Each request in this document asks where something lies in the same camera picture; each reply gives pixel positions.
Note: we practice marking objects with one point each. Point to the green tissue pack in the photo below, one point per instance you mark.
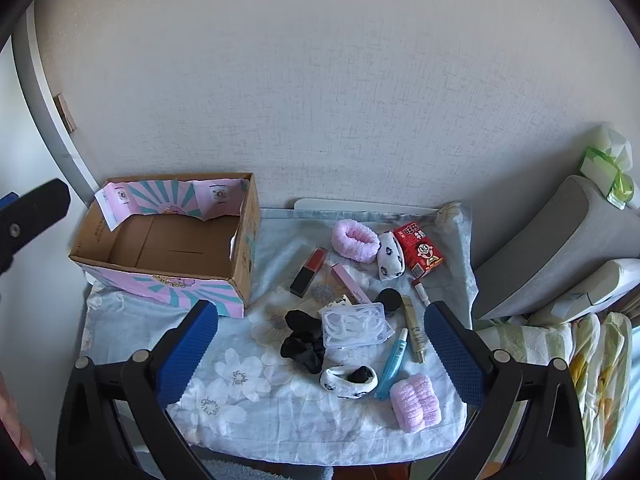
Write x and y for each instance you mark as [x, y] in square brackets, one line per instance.
[607, 160]

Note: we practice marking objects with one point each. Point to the clear plastic box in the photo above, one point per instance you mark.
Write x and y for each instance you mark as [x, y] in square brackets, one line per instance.
[355, 327]

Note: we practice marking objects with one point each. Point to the white and black headband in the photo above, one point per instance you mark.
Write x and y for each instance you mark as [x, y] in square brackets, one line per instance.
[332, 377]

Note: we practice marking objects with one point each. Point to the blue tube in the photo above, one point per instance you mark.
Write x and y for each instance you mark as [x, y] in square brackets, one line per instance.
[392, 367]

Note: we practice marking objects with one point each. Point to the grey door frame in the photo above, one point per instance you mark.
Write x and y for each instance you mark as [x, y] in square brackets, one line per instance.
[45, 110]

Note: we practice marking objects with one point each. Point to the white pillow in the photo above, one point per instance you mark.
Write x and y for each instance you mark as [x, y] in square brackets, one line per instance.
[595, 285]

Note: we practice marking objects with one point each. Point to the pink ribbed wristbands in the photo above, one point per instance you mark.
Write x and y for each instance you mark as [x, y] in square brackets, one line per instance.
[412, 402]

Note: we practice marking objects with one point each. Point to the pink printed cardboard box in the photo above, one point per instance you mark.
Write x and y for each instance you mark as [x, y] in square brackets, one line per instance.
[150, 245]

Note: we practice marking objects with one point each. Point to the black scrunchie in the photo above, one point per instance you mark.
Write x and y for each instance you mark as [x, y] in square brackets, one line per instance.
[300, 340]

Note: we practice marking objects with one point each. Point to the person's left hand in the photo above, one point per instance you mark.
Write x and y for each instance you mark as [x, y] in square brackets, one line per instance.
[11, 417]

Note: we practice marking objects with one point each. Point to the white panda print sock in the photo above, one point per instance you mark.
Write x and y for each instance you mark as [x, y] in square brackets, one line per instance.
[390, 260]

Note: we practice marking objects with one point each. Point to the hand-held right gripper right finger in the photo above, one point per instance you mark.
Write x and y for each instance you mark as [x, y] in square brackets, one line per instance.
[455, 355]

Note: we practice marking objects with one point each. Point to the white lip balm stick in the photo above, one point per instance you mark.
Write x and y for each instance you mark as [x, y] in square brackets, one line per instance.
[420, 291]

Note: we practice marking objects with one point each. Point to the black round jar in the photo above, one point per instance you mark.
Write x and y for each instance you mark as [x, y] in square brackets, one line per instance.
[387, 300]

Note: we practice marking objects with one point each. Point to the blue floral cloth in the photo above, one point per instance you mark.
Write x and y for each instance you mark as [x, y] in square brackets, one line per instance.
[280, 410]

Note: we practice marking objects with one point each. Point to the slim pink box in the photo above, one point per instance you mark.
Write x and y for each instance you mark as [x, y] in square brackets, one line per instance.
[350, 282]

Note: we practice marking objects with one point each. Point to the red and black lipstick box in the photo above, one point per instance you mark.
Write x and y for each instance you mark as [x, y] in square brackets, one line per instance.
[307, 272]

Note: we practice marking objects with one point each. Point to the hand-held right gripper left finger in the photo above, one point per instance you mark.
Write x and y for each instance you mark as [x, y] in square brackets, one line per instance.
[187, 355]

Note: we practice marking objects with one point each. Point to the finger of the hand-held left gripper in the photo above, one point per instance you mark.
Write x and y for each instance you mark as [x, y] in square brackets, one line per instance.
[35, 215]

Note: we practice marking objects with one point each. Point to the striped floral blanket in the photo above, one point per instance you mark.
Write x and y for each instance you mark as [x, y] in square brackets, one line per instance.
[590, 360]

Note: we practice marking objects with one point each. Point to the brown cardboard piece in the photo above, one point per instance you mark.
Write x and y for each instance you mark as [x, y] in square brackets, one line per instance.
[65, 112]

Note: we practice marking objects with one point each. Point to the gold cream tube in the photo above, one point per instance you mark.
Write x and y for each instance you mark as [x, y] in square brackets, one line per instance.
[415, 332]

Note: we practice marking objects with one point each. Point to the grey pillow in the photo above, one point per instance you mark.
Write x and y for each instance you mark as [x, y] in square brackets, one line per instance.
[545, 245]

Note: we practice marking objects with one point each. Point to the pink fluffy scrunchie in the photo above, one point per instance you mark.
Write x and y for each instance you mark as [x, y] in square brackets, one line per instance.
[342, 246]

